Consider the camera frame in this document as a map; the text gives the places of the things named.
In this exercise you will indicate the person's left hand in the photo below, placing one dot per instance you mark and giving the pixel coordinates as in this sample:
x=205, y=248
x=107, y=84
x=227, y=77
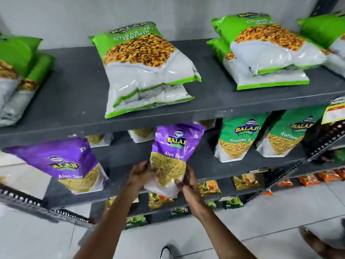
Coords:
x=140, y=173

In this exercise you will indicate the person's right hand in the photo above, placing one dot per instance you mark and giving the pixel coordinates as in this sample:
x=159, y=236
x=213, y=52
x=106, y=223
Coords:
x=192, y=190

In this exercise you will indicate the person's left fingers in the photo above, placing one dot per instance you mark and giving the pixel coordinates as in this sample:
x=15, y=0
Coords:
x=150, y=169

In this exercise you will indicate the person's right thumb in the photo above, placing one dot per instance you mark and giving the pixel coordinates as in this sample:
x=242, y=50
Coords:
x=180, y=184

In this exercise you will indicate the purple noodle snack packet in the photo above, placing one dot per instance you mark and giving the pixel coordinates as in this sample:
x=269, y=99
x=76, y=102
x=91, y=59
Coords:
x=64, y=156
x=172, y=148

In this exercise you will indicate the person's right forearm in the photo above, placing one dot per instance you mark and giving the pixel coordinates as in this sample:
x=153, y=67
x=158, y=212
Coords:
x=221, y=234

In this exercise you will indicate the person's left forearm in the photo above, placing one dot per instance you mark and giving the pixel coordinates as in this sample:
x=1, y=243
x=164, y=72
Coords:
x=107, y=226

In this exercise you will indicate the small yellow snack packet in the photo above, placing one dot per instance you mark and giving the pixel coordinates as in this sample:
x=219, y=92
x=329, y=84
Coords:
x=159, y=200
x=245, y=182
x=209, y=187
x=111, y=203

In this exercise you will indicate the small green snack packet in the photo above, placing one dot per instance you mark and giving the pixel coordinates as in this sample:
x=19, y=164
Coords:
x=211, y=204
x=178, y=212
x=136, y=221
x=231, y=202

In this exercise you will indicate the white-yellow snack packet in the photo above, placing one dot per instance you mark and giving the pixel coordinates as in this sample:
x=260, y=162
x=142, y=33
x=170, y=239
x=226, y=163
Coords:
x=205, y=123
x=98, y=139
x=141, y=134

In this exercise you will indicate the black white shoe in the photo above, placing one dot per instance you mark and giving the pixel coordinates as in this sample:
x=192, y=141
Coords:
x=165, y=253

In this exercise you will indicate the green noodle snack packet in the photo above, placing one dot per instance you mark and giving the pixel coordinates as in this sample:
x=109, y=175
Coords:
x=238, y=137
x=285, y=134

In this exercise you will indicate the small orange snack packet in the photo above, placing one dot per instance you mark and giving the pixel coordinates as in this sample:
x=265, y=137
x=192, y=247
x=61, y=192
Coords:
x=285, y=182
x=309, y=180
x=329, y=176
x=341, y=173
x=268, y=192

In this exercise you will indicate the grey metal shelf rack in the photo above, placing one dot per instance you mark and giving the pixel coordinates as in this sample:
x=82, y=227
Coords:
x=67, y=91

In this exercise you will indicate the brown foot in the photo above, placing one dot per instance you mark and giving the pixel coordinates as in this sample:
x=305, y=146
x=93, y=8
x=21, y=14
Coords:
x=315, y=242

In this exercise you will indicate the red green snack packet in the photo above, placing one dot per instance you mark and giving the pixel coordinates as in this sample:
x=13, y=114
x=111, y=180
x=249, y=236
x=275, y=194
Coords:
x=335, y=155

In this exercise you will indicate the yellow price tag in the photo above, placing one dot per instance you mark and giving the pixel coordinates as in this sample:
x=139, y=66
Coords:
x=334, y=111

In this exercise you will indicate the black slotted shelf bracket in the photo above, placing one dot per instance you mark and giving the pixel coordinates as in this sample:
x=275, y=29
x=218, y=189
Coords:
x=323, y=144
x=40, y=207

